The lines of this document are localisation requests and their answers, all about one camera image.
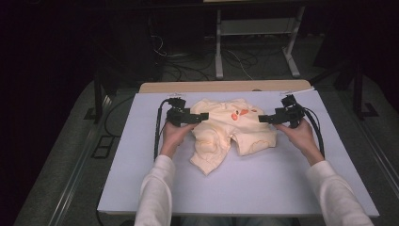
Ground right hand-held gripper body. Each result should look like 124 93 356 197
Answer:
273 93 306 129

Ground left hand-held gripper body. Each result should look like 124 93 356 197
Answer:
164 97 193 127

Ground cream pants with orange print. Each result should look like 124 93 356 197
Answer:
188 98 279 176

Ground person's left hand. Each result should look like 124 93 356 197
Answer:
159 121 200 159

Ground person's right hand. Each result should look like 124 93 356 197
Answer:
272 118 325 167

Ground light wooden board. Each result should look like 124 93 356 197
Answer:
138 79 313 94

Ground black metal stand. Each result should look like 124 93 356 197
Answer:
310 57 381 121
84 40 126 124

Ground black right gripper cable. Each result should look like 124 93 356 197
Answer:
302 106 326 159
300 109 323 149

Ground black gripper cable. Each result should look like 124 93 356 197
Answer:
302 106 326 159
300 109 323 149
152 98 172 162

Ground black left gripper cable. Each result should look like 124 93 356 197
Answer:
152 98 172 162

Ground bundle of black floor cables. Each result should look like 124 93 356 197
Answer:
150 17 262 82

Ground white floor cable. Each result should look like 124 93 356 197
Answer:
225 48 254 81

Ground black floor cable loop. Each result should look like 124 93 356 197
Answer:
104 94 136 137

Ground white metal desk frame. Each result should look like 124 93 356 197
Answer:
215 5 308 80

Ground black rectangular floor frame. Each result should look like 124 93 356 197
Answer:
90 135 120 160

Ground metal floor rail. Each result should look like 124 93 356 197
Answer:
356 117 399 192
46 93 115 226

